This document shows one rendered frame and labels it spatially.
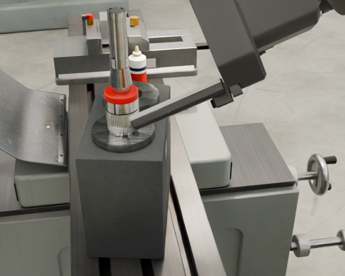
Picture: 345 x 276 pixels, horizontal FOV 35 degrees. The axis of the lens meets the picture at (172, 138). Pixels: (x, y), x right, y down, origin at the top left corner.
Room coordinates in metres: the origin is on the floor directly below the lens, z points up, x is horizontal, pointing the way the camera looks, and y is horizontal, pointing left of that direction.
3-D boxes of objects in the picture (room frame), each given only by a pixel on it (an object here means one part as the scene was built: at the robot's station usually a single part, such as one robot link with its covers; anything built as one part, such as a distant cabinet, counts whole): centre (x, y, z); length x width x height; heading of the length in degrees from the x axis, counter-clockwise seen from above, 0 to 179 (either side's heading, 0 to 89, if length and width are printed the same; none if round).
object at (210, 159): (1.12, 0.13, 0.80); 0.50 x 0.35 x 0.12; 99
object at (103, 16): (1.25, 0.15, 1.05); 0.06 x 0.05 x 0.06; 9
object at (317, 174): (1.20, -0.37, 0.64); 0.16 x 0.12 x 0.12; 99
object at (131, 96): (0.65, 0.07, 1.20); 0.05 x 0.05 x 0.01
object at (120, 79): (0.65, 0.07, 1.26); 0.03 x 0.03 x 0.11
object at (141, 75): (1.14, 0.08, 1.00); 0.04 x 0.04 x 0.11
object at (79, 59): (1.26, 0.12, 1.00); 0.35 x 0.15 x 0.11; 99
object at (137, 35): (1.26, 0.09, 1.03); 0.12 x 0.06 x 0.04; 9
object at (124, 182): (0.70, 0.07, 1.04); 0.22 x 0.12 x 0.20; 178
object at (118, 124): (0.65, 0.07, 1.17); 0.05 x 0.05 x 0.05
